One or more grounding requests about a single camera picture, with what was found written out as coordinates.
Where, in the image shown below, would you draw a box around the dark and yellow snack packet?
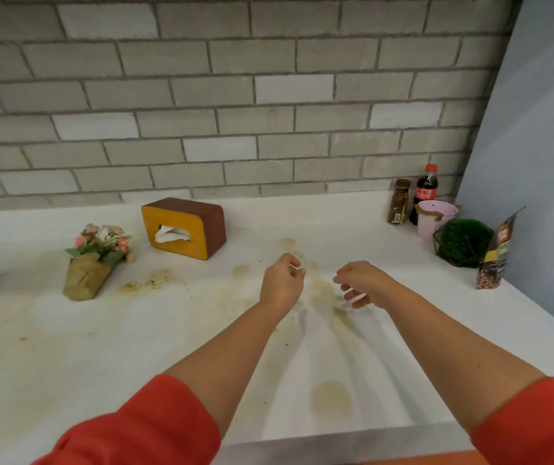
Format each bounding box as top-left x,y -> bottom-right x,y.
476,205 -> 527,291

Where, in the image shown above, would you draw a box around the artificial flowers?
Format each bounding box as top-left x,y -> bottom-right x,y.
63,223 -> 136,302

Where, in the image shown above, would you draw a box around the green plant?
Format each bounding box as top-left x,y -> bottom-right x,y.
432,218 -> 496,269

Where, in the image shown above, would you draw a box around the brown tissue box yellow lid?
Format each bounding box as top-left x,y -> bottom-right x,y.
141,197 -> 227,262

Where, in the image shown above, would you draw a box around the person's right hand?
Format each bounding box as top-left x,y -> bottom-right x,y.
332,260 -> 399,311

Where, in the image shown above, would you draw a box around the brown spice jar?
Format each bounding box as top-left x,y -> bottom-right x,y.
387,178 -> 412,226

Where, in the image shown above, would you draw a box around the person's right forearm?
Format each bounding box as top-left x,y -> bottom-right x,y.
383,290 -> 547,434

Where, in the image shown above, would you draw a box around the cola bottle with red cap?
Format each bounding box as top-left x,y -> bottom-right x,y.
408,163 -> 439,226

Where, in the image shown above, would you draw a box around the white countertop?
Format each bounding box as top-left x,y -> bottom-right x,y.
0,190 -> 554,465

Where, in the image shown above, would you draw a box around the person's left hand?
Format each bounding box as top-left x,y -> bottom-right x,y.
259,253 -> 307,318

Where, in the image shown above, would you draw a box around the pink bucket with rope handle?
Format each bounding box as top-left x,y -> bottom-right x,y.
414,200 -> 461,240

